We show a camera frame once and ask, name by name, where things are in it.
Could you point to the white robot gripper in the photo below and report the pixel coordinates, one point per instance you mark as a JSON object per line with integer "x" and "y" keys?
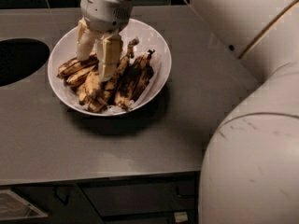
{"x": 104, "y": 11}

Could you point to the dark banana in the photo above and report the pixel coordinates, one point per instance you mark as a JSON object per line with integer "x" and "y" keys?
{"x": 93, "y": 84}

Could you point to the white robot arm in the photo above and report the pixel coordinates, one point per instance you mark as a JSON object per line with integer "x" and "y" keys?
{"x": 250, "y": 171}

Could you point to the top left spotted banana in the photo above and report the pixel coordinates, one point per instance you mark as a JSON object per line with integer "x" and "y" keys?
{"x": 72, "y": 66}

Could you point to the spotted banana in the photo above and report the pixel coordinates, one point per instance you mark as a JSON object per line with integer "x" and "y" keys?
{"x": 79, "y": 77}
{"x": 72, "y": 66}

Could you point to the long stemmed centre banana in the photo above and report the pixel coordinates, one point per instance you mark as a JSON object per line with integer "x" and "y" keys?
{"x": 108, "y": 88}

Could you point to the small lower left banana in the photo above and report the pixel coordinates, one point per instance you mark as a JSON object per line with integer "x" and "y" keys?
{"x": 83, "y": 98}

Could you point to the large white banana bowl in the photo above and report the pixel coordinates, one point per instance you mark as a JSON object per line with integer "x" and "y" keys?
{"x": 149, "y": 38}

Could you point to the rightmost blackened banana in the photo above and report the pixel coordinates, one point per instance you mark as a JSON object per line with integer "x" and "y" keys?
{"x": 146, "y": 74}

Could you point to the blackened banana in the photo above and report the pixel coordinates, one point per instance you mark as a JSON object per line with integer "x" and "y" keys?
{"x": 146, "y": 74}
{"x": 124, "y": 93}

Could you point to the blackened right centre banana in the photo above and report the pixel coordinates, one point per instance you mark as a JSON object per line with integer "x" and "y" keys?
{"x": 124, "y": 93}

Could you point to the dark round sink opening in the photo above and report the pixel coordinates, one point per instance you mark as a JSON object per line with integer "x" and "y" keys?
{"x": 20, "y": 58}

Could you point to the dark drawer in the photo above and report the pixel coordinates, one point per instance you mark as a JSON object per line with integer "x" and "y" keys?
{"x": 169, "y": 217}
{"x": 141, "y": 194}

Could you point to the open dishwasher door edge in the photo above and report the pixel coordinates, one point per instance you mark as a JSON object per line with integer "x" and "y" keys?
{"x": 13, "y": 207}

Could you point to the lower dark drawer front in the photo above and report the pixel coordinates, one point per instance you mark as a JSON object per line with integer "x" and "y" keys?
{"x": 169, "y": 217}

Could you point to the black cabinet door handle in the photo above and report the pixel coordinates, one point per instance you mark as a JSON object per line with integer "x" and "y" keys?
{"x": 61, "y": 194}

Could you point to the black drawer handle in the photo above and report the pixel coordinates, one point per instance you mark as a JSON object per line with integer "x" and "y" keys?
{"x": 182, "y": 195}

